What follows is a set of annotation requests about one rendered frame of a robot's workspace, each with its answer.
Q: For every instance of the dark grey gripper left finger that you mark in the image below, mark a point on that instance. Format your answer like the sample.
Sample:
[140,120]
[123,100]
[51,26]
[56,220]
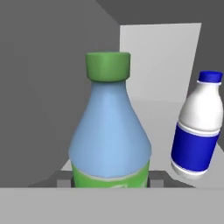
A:
[58,180]

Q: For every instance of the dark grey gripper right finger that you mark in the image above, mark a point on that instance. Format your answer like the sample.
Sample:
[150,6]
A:
[159,179]

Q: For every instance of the blue bottle with green cap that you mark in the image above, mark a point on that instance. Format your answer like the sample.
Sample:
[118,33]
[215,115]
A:
[109,134]

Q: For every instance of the white bottle with blue label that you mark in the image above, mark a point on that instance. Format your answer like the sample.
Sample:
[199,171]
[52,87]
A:
[196,137]

